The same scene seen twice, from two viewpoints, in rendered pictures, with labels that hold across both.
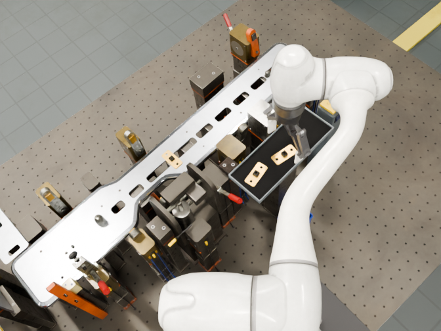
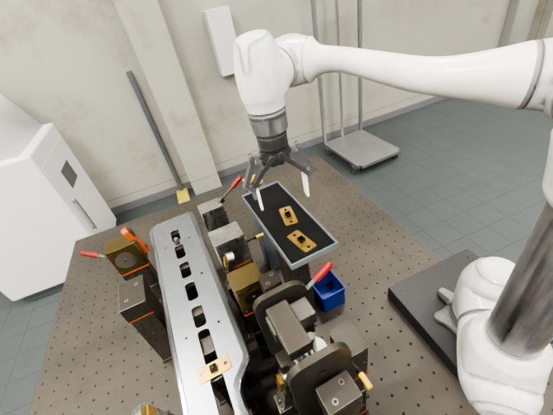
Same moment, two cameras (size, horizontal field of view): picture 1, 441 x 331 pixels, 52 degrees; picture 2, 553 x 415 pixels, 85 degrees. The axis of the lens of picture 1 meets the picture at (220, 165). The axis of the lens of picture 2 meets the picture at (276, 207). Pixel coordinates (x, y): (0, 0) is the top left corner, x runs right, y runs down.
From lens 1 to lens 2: 0.99 m
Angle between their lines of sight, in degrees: 49
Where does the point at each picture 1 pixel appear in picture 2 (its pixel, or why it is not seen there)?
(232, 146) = (245, 274)
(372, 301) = (415, 258)
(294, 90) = (281, 67)
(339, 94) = (306, 48)
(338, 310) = (429, 275)
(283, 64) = (257, 37)
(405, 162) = not seen: hidden behind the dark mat
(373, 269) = (385, 249)
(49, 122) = not seen: outside the picture
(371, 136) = not seen: hidden behind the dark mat
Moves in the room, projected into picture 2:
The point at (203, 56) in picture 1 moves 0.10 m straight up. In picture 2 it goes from (89, 333) to (75, 320)
